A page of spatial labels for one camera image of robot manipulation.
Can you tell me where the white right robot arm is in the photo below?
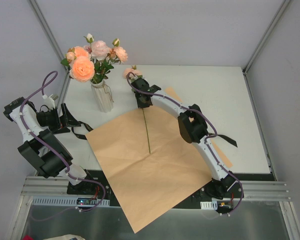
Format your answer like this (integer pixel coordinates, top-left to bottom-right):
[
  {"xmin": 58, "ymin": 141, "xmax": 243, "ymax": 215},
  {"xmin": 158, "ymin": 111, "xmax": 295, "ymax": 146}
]
[{"xmin": 128, "ymin": 77, "xmax": 238, "ymax": 200}]

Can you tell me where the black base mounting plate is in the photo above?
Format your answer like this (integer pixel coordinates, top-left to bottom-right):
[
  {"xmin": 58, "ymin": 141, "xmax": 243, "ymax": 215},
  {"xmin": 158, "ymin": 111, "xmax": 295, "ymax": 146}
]
[{"xmin": 66, "ymin": 170, "xmax": 244, "ymax": 209}]

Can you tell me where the left white cable duct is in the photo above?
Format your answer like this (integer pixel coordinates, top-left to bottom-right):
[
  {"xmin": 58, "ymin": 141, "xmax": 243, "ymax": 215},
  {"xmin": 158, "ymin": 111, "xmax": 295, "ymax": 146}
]
[{"xmin": 32, "ymin": 196, "xmax": 110, "ymax": 208}]

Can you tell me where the white cable duct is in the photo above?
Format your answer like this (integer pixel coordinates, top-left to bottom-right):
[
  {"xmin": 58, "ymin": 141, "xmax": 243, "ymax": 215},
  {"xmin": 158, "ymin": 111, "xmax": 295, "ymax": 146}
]
[
  {"xmin": 200, "ymin": 199, "xmax": 234, "ymax": 211},
  {"xmin": 32, "ymin": 196, "xmax": 110, "ymax": 208}
]

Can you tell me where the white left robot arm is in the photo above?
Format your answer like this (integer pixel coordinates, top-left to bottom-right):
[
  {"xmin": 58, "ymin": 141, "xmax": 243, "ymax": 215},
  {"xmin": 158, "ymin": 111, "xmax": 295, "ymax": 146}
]
[{"xmin": 3, "ymin": 96, "xmax": 96, "ymax": 195}]

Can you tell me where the white ribbed ceramic vase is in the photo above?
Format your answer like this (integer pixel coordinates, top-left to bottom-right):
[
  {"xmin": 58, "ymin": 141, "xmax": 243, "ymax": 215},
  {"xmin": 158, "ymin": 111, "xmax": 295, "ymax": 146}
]
[{"xmin": 90, "ymin": 80, "xmax": 114, "ymax": 113}]

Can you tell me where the aluminium frame rail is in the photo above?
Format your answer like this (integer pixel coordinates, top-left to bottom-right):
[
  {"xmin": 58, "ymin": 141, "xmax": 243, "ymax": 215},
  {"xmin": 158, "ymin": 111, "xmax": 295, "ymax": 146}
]
[{"xmin": 21, "ymin": 176, "xmax": 292, "ymax": 202}]

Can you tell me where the left aluminium corner post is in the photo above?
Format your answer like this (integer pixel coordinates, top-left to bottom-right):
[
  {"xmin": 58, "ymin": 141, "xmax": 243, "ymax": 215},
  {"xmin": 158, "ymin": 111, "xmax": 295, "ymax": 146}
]
[{"xmin": 27, "ymin": 0, "xmax": 64, "ymax": 62}]

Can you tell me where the aluminium corner post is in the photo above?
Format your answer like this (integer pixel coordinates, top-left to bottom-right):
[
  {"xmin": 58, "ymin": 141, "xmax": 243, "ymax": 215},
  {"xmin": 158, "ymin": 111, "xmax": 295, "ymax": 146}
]
[
  {"xmin": 242, "ymin": 0, "xmax": 293, "ymax": 76},
  {"xmin": 27, "ymin": 0, "xmax": 64, "ymax": 62}
]

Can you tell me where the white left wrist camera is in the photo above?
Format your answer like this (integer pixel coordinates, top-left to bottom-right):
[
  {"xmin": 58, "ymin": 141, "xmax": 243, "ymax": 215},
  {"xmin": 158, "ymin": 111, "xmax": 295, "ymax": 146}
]
[{"xmin": 42, "ymin": 94, "xmax": 59, "ymax": 110}]

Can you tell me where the right aluminium corner post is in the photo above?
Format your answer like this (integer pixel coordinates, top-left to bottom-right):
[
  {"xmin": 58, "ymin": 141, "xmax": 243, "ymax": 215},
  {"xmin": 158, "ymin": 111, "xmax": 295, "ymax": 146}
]
[{"xmin": 242, "ymin": 0, "xmax": 293, "ymax": 76}]

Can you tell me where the red object at bottom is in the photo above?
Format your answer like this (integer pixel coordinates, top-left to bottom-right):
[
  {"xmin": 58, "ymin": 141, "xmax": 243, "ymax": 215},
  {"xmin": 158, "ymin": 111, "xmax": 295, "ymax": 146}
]
[{"xmin": 21, "ymin": 234, "xmax": 36, "ymax": 240}]

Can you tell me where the pink artificial flower bunch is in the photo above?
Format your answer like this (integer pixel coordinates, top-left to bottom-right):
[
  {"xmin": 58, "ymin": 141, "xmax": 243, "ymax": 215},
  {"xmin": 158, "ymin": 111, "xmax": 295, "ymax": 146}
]
[{"xmin": 122, "ymin": 65, "xmax": 151, "ymax": 153}]

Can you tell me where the right white cable duct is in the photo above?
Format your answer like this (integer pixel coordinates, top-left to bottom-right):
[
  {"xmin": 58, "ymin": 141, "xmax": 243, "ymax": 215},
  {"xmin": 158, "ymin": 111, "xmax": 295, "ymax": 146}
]
[{"xmin": 200, "ymin": 199, "xmax": 234, "ymax": 211}]

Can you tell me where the green and orange wrapping paper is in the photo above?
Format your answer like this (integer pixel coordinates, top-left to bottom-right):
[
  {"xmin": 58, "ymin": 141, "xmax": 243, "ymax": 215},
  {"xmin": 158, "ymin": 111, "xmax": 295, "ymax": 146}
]
[{"xmin": 85, "ymin": 86, "xmax": 234, "ymax": 235}]

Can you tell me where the beige cloth at bottom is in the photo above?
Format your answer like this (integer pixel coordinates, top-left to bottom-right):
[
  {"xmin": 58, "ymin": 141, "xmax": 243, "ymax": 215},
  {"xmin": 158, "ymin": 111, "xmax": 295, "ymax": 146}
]
[{"xmin": 44, "ymin": 234, "xmax": 85, "ymax": 240}]

